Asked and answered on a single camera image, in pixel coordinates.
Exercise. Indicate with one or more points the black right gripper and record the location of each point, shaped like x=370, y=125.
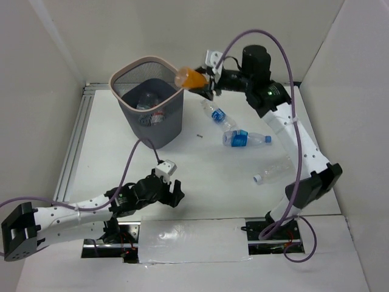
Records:
x=206, y=92

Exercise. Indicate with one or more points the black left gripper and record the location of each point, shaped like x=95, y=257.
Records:
x=168, y=191

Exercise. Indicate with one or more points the small orange juice bottle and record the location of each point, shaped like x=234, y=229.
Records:
x=188, y=78

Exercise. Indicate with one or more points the green label water bottle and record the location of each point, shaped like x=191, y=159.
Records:
x=148, y=100

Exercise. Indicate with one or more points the red label water bottle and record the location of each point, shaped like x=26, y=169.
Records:
x=157, y=116

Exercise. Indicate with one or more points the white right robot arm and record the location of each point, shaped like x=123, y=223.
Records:
x=315, y=176

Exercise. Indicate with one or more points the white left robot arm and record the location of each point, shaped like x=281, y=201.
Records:
x=28, y=230

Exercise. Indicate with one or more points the grey mesh waste bin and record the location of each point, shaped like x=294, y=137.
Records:
x=150, y=74

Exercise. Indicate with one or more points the blue label bottle upper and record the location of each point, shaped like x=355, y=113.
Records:
x=218, y=116

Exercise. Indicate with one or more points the blue label bottle blue cap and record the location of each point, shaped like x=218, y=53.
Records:
x=241, y=138

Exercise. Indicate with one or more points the clear bottle white cap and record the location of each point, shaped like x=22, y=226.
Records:
x=274, y=171

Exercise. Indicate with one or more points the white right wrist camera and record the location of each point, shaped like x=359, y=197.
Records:
x=213, y=61

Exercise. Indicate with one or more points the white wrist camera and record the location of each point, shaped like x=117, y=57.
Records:
x=165, y=170
x=213, y=61

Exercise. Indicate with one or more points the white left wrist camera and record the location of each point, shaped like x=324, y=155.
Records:
x=165, y=170

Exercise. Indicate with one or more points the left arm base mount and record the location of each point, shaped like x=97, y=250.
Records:
x=124, y=245

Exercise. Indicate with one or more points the aluminium frame rail left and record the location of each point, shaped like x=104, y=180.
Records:
x=69, y=168

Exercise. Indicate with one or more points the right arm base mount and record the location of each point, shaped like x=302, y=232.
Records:
x=286, y=237

